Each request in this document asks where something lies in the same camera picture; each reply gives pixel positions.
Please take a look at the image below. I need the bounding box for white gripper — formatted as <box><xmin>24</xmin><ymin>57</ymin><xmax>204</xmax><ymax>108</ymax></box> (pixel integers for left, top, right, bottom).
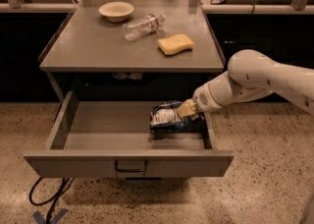
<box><xmin>177</xmin><ymin>72</ymin><xmax>249</xmax><ymax>118</ymax></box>

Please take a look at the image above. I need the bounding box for blue chip bag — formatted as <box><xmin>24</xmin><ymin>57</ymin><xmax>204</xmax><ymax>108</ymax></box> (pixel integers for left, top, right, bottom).
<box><xmin>149</xmin><ymin>100</ymin><xmax>203</xmax><ymax>132</ymax></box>

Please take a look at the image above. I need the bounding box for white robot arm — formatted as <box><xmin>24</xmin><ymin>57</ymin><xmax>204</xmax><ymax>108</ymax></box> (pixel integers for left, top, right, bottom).
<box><xmin>178</xmin><ymin>49</ymin><xmax>314</xmax><ymax>118</ymax></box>

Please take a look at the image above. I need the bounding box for open grey top drawer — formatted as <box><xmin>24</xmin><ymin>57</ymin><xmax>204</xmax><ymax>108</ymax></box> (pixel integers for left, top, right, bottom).
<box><xmin>24</xmin><ymin>91</ymin><xmax>234</xmax><ymax>178</ymax></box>

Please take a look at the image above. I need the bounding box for grey metal cabinet table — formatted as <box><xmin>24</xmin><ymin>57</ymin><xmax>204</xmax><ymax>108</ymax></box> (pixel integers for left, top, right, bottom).
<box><xmin>40</xmin><ymin>0</ymin><xmax>224</xmax><ymax>100</ymax></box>

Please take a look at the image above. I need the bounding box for yellow sponge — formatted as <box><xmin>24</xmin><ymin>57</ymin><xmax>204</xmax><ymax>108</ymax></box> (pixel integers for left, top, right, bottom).
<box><xmin>157</xmin><ymin>33</ymin><xmax>194</xmax><ymax>56</ymax></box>

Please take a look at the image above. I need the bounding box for clear plastic water bottle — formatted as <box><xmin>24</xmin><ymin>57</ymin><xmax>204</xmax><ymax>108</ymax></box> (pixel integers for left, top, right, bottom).
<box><xmin>122</xmin><ymin>13</ymin><xmax>166</xmax><ymax>41</ymax></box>

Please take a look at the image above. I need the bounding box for white paper bowl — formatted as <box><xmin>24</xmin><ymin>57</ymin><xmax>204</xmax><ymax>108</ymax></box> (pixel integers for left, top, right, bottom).
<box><xmin>98</xmin><ymin>1</ymin><xmax>134</xmax><ymax>23</ymax></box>

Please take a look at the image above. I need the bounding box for white railing ledge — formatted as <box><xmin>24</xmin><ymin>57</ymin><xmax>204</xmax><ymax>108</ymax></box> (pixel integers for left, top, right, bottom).
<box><xmin>0</xmin><ymin>3</ymin><xmax>314</xmax><ymax>15</ymax></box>

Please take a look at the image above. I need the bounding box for black drawer handle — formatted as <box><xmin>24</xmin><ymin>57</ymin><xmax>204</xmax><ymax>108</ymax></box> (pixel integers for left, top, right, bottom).
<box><xmin>114</xmin><ymin>161</ymin><xmax>147</xmax><ymax>173</ymax></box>

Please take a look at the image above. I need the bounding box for black floor cable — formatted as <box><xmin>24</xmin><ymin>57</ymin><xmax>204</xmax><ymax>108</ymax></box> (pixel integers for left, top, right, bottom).
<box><xmin>28</xmin><ymin>177</ymin><xmax>76</xmax><ymax>224</ymax></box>

